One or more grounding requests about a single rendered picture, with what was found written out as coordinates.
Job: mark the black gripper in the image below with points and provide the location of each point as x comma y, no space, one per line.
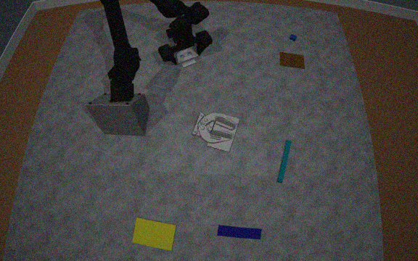
203,40

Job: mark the teal flat bar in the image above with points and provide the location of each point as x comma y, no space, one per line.
284,161

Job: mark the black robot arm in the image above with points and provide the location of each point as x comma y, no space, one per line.
127,59

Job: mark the dark blue flat bar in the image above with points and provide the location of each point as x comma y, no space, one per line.
248,233

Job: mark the olive yellow rectangular plate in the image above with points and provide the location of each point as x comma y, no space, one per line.
154,234

